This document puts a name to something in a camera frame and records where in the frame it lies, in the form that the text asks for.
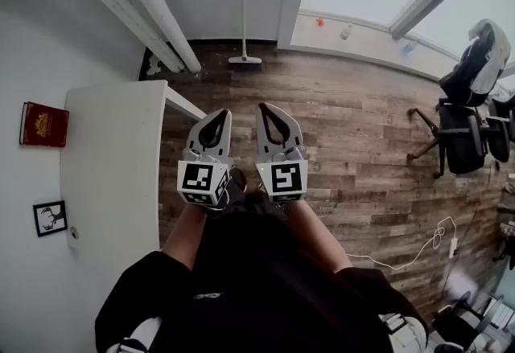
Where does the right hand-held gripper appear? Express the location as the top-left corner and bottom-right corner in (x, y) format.
(254, 101), (310, 207)

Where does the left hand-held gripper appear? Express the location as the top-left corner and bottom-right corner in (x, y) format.
(176, 108), (235, 211)

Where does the person's right forearm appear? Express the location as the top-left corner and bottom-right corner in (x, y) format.
(281, 199), (355, 274)

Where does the person's left forearm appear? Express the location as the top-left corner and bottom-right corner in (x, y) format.
(160, 201), (211, 273)

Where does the white window ledge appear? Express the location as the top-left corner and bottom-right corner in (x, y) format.
(289, 10), (464, 82)

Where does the person's black clothing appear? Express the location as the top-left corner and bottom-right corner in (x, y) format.
(94, 167), (428, 353)

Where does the thick white pipe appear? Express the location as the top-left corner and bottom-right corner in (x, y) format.
(97, 0), (203, 74)

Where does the thin white pipe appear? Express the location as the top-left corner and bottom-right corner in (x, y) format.
(74, 0), (185, 72)
(41, 0), (175, 72)

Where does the red hardcover book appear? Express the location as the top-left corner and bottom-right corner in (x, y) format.
(19, 101), (71, 149)

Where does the black framed deer picture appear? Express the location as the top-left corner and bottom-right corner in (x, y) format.
(32, 199), (69, 239)

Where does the black office chair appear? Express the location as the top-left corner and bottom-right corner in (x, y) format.
(406, 101), (503, 180)
(485, 95), (515, 164)

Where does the dark jacket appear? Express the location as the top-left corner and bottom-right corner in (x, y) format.
(437, 25), (507, 108)

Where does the black bag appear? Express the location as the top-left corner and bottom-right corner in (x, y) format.
(431, 302), (480, 341)

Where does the white charger cable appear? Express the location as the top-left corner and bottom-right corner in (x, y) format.
(344, 215), (460, 272)

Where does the white strapped pouch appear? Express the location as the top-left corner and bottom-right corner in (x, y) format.
(379, 312), (428, 353)

